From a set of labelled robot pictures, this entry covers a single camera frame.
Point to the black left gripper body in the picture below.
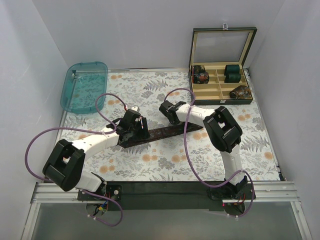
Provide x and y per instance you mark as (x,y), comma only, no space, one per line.
(139,128)

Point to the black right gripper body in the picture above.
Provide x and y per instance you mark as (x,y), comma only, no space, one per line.
(166,110)

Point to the brown blue floral tie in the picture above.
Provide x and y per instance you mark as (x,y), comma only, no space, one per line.
(160,133)

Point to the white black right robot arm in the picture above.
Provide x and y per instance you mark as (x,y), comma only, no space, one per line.
(225,135)

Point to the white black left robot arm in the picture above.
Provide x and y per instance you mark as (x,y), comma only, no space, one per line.
(64,166)

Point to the floral patterned table mat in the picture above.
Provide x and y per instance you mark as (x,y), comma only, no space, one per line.
(165,159)

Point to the dark floral rolled tie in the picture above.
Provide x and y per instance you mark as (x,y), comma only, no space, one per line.
(201,78)
(197,69)

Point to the teal transparent plastic tray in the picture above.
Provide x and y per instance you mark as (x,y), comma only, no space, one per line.
(84,84)

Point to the dark green tie box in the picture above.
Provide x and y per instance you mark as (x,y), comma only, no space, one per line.
(214,48)

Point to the dark green rolled tie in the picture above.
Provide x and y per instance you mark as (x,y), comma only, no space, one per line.
(232,69)
(232,78)

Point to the brown patterned rolled tie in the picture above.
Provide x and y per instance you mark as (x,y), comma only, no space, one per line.
(240,92)

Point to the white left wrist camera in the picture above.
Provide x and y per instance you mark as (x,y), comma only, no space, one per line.
(135,108)

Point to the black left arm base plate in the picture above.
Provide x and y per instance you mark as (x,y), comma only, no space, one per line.
(100,195)

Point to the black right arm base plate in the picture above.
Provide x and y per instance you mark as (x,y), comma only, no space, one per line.
(231,192)

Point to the aluminium frame rail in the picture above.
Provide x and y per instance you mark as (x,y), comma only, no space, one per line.
(265,210)

